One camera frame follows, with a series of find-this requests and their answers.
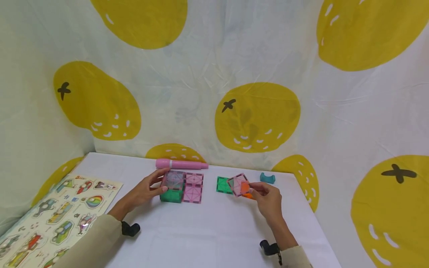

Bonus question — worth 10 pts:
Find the green square magnetic tile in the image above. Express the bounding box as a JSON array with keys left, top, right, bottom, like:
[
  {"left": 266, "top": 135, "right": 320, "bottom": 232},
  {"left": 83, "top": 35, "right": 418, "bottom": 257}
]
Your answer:
[{"left": 216, "top": 176, "right": 234, "bottom": 194}]

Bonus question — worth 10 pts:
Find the person's left hand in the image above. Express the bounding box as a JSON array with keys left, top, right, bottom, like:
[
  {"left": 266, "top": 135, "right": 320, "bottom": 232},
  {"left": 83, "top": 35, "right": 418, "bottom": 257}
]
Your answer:
[{"left": 126, "top": 168, "right": 171, "bottom": 210}]

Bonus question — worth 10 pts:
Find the black wrist band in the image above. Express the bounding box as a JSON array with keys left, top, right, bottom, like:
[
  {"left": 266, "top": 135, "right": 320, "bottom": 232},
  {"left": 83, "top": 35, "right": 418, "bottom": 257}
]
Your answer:
[
  {"left": 121, "top": 221, "right": 141, "bottom": 237},
  {"left": 260, "top": 240, "right": 283, "bottom": 266}
]

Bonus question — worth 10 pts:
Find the person's right forearm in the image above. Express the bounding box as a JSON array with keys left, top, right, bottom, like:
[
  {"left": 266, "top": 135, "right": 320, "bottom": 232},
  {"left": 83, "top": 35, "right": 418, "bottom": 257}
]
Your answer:
[{"left": 268, "top": 217, "right": 314, "bottom": 268}]

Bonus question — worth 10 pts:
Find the orange magnetic tile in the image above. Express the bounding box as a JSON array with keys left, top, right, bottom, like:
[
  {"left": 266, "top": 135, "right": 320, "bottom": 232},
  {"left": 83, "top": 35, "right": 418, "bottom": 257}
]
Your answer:
[{"left": 241, "top": 181, "right": 255, "bottom": 200}]

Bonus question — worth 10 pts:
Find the person's left forearm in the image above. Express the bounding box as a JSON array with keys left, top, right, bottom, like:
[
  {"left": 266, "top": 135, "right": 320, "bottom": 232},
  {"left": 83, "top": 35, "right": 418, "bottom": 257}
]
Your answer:
[{"left": 54, "top": 201, "right": 134, "bottom": 268}]

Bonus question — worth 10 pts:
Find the wooden vehicle peg puzzle board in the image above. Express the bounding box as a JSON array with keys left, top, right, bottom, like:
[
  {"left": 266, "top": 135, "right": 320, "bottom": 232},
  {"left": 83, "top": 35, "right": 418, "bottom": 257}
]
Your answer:
[{"left": 0, "top": 173, "right": 124, "bottom": 268}]

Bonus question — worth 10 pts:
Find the pink square magnetic tile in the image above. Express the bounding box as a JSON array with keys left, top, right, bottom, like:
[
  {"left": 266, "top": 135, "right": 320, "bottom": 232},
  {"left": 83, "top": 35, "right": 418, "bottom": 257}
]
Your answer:
[
  {"left": 227, "top": 173, "right": 250, "bottom": 197},
  {"left": 182, "top": 185, "right": 203, "bottom": 204},
  {"left": 185, "top": 173, "right": 204, "bottom": 187}
]

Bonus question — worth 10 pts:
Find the pink marker pen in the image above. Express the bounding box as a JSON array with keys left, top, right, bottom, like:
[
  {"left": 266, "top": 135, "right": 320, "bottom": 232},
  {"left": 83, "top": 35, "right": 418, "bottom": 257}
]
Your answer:
[{"left": 155, "top": 158, "right": 209, "bottom": 170}]

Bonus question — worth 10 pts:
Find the magnetic tile cube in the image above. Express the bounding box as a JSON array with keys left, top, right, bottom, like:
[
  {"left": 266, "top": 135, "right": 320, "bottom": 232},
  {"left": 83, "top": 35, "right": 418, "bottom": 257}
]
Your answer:
[{"left": 159, "top": 170, "right": 186, "bottom": 204}]

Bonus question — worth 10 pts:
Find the person's right hand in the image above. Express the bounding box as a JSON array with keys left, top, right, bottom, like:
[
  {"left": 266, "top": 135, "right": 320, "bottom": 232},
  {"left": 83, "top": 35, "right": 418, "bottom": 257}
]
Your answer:
[{"left": 248, "top": 182, "right": 284, "bottom": 226}]

